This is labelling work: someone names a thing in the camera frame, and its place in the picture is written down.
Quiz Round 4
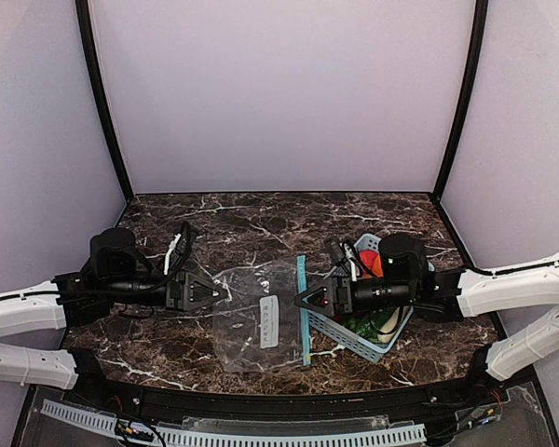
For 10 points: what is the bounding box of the clear zip top bag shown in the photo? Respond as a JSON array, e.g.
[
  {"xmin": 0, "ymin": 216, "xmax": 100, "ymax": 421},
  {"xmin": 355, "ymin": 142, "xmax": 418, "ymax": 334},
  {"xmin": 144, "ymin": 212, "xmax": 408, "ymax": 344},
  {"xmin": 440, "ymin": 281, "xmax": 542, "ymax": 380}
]
[{"xmin": 212, "ymin": 256, "xmax": 310, "ymax": 373}]

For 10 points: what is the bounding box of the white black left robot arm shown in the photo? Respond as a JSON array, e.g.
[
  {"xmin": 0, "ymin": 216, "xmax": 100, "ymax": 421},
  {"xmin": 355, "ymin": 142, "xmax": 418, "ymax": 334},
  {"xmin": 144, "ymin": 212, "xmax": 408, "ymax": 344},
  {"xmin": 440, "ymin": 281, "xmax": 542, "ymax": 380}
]
[{"xmin": 0, "ymin": 223, "xmax": 227, "ymax": 390}]

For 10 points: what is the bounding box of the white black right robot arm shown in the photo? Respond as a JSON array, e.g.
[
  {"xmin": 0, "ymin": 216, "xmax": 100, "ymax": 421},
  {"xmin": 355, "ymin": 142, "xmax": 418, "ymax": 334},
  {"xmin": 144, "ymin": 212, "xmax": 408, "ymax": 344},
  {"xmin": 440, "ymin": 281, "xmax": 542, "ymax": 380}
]
[{"xmin": 293, "ymin": 233, "xmax": 559, "ymax": 383}]

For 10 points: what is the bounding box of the light blue plastic basket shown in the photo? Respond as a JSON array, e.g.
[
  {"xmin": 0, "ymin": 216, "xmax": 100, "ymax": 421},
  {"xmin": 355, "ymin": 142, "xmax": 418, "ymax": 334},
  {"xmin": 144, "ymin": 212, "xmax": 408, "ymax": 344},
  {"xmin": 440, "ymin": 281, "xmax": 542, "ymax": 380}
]
[{"xmin": 294, "ymin": 233, "xmax": 433, "ymax": 363}]

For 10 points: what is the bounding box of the pink red apple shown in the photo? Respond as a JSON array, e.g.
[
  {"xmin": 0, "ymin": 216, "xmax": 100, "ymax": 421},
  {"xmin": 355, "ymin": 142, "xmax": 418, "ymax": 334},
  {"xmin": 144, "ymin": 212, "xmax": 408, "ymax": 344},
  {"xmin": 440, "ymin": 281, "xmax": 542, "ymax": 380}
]
[{"xmin": 359, "ymin": 250, "xmax": 378, "ymax": 269}]

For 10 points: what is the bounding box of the green leafy vegetable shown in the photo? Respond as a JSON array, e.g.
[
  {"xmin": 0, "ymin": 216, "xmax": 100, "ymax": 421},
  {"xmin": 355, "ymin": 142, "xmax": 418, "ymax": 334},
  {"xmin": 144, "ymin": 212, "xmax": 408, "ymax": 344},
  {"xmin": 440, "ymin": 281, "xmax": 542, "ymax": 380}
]
[{"xmin": 342, "ymin": 315, "xmax": 378, "ymax": 341}]

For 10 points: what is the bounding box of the orange fruit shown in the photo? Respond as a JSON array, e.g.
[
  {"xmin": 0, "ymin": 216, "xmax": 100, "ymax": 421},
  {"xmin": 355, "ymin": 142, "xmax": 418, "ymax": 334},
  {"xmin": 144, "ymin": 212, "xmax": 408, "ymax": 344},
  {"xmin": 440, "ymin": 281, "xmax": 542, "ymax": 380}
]
[{"xmin": 371, "ymin": 255, "xmax": 384, "ymax": 278}]

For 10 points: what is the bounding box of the green cucumber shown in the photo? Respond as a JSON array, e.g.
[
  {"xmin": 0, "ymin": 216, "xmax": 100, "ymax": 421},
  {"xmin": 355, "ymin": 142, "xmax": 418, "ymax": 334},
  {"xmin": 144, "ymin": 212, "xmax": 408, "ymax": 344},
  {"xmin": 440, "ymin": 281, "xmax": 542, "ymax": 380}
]
[{"xmin": 367, "ymin": 309, "xmax": 395, "ymax": 333}]

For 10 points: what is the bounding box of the white radish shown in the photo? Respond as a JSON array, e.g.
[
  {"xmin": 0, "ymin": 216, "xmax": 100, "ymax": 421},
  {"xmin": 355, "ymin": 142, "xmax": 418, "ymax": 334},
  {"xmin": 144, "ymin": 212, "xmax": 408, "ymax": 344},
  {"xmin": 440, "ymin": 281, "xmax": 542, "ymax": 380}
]
[{"xmin": 377, "ymin": 306, "xmax": 412, "ymax": 345}]

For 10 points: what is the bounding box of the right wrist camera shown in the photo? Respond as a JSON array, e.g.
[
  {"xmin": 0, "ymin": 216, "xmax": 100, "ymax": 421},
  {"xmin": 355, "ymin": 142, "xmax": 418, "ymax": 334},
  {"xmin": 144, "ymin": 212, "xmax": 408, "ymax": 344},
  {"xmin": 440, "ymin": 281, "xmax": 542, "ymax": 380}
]
[{"xmin": 323, "ymin": 237, "xmax": 359, "ymax": 280}]

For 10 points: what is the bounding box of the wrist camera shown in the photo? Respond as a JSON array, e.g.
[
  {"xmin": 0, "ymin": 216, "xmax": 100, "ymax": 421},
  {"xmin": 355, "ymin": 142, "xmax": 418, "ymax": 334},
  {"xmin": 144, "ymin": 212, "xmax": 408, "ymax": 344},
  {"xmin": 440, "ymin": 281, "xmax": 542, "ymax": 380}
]
[
  {"xmin": 323, "ymin": 237, "xmax": 359, "ymax": 280},
  {"xmin": 163, "ymin": 221, "xmax": 193, "ymax": 276}
]

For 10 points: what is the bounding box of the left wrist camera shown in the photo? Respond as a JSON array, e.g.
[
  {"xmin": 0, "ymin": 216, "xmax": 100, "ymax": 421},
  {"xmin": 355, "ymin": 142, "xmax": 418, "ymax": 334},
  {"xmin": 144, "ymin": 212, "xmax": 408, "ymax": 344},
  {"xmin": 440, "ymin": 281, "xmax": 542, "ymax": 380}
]
[{"xmin": 163, "ymin": 221, "xmax": 193, "ymax": 276}]

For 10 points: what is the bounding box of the black front rail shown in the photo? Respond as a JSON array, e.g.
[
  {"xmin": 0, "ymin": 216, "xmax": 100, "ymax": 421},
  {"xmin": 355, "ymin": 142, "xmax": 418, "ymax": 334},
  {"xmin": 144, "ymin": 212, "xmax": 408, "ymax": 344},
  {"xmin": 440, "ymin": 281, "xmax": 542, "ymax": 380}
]
[{"xmin": 63, "ymin": 379, "xmax": 479, "ymax": 422}]

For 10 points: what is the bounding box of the white slotted cable duct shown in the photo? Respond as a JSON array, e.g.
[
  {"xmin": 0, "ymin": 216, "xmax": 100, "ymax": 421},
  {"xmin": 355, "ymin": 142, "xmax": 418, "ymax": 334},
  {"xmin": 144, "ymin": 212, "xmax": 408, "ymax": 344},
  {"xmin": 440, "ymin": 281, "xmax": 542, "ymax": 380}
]
[{"xmin": 41, "ymin": 400, "xmax": 427, "ymax": 446}]

